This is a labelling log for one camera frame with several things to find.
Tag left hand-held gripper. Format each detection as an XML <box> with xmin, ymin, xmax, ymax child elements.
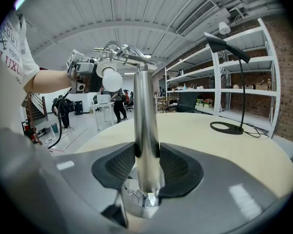
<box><xmin>65</xmin><ymin>49</ymin><xmax>103</xmax><ymax>94</ymax></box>

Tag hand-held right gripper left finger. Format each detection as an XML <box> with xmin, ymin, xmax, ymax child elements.
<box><xmin>56</xmin><ymin>142</ymin><xmax>138</xmax><ymax>229</ymax></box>

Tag black office chair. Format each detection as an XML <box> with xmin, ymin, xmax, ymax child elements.
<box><xmin>166</xmin><ymin>91</ymin><xmax>200</xmax><ymax>114</ymax></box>

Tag black desk lamp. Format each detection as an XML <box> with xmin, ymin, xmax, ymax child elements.
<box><xmin>204</xmin><ymin>32</ymin><xmax>251</xmax><ymax>135</ymax></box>

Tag person's left forearm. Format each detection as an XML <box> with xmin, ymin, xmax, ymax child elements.
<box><xmin>23</xmin><ymin>69</ymin><xmax>75</xmax><ymax>94</ymax></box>

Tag ceiling air conditioner unit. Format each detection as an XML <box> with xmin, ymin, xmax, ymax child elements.
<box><xmin>175</xmin><ymin>0</ymin><xmax>219</xmax><ymax>36</ymax></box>

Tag potted red flowers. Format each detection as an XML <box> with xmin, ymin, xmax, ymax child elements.
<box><xmin>196</xmin><ymin>98</ymin><xmax>214</xmax><ymax>108</ymax></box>

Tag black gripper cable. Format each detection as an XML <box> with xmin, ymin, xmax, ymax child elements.
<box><xmin>47</xmin><ymin>91</ymin><xmax>73</xmax><ymax>150</ymax></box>

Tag thin black power cord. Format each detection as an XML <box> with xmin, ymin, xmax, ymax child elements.
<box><xmin>243</xmin><ymin>122</ymin><xmax>269</xmax><ymax>138</ymax></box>

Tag black computer tower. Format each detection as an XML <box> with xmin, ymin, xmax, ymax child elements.
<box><xmin>74</xmin><ymin>100</ymin><xmax>84</xmax><ymax>116</ymax></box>

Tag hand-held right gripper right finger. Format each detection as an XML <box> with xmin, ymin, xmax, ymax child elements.
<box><xmin>146</xmin><ymin>142</ymin><xmax>277</xmax><ymax>234</ymax></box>

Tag white metal shelf unit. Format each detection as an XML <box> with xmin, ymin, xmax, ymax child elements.
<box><xmin>165</xmin><ymin>45</ymin><xmax>222</xmax><ymax>117</ymax></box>
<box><xmin>211</xmin><ymin>18</ymin><xmax>281</xmax><ymax>138</ymax></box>

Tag wooden rack cart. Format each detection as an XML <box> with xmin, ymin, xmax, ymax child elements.
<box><xmin>157</xmin><ymin>97</ymin><xmax>176</xmax><ymax>113</ymax></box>

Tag silver metal lamp stand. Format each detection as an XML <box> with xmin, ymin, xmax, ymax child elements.
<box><xmin>94</xmin><ymin>40</ymin><xmax>166</xmax><ymax>219</ymax></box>

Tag white office table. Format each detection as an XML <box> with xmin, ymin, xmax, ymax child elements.
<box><xmin>91</xmin><ymin>101</ymin><xmax>115</xmax><ymax>131</ymax></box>

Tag wooden staircase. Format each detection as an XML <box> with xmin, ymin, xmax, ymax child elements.
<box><xmin>26</xmin><ymin>91</ymin><xmax>48</xmax><ymax>121</ymax></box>

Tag person's white printed shirt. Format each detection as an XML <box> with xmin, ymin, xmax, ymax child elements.
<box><xmin>0</xmin><ymin>8</ymin><xmax>41</xmax><ymax>141</ymax></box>

